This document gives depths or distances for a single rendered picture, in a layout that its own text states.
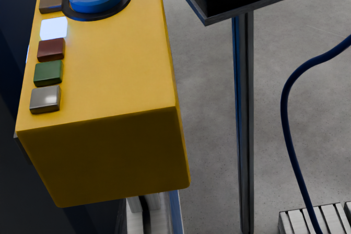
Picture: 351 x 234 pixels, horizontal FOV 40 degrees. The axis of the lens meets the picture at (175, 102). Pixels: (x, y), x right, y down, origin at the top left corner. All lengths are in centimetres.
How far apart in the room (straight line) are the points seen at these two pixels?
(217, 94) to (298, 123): 31
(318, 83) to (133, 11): 151
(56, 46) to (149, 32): 6
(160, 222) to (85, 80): 21
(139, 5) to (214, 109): 138
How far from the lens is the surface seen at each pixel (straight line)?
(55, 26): 36
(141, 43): 33
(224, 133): 166
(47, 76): 32
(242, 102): 98
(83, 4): 37
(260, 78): 184
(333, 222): 139
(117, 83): 30
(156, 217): 49
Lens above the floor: 128
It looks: 46 degrees down
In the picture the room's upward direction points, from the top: 10 degrees counter-clockwise
